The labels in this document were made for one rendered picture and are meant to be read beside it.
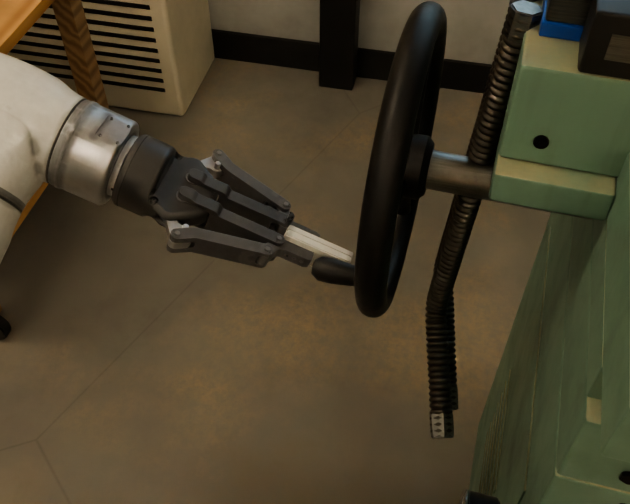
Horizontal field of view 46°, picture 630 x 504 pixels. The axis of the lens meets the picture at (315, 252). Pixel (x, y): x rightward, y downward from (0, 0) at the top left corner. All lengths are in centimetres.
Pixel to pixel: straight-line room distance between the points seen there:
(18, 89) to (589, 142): 49
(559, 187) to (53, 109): 45
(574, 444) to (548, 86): 27
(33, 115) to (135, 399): 88
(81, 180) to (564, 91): 43
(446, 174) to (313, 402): 86
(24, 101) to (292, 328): 96
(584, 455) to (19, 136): 54
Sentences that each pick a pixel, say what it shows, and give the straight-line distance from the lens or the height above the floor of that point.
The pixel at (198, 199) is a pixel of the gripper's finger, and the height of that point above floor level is 78.
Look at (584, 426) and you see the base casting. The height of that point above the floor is 79.
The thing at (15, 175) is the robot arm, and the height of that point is 82.
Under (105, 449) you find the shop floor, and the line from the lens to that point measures 148.
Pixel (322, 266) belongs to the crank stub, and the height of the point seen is 73.
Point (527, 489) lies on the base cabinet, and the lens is 77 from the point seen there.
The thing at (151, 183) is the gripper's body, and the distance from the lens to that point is 71.
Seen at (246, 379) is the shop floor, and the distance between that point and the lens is 150.
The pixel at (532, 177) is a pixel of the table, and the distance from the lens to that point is 62.
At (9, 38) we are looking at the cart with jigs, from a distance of 149.
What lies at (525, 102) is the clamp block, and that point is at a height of 93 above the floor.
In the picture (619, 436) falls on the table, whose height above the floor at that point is 87.
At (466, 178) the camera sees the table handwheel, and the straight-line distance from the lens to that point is 68.
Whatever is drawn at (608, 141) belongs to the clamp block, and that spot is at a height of 91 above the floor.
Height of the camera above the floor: 128
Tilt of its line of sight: 49 degrees down
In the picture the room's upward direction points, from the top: straight up
